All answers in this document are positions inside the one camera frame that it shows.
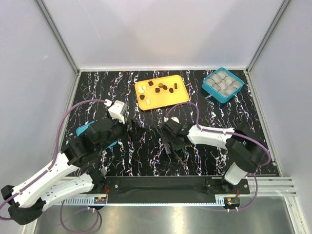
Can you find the teal box lid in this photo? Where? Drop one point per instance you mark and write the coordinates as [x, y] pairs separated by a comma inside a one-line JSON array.
[[83, 128]]

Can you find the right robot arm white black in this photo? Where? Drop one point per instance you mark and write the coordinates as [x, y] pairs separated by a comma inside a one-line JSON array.
[[246, 152]]

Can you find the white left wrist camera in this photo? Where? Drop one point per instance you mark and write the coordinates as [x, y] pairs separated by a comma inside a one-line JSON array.
[[118, 110]]

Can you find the orange plastic tray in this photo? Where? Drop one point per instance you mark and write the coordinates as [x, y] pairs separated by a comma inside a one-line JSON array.
[[164, 98]]

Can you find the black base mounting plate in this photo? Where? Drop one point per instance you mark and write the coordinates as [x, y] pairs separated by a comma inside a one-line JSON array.
[[176, 190]]

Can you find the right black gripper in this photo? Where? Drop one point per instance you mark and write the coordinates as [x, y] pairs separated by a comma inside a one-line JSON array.
[[167, 138]]

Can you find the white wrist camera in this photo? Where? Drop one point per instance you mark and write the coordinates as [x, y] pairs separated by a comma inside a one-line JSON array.
[[172, 118], [118, 110]]

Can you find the teal chocolate box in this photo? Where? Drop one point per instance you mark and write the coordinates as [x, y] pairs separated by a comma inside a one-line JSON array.
[[222, 85]]

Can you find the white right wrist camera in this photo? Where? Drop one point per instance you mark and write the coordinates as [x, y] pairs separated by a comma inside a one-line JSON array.
[[172, 118]]

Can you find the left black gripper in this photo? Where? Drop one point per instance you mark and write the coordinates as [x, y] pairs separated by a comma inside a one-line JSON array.
[[127, 134]]

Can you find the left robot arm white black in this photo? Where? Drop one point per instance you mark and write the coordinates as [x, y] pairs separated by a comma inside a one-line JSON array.
[[73, 171]]

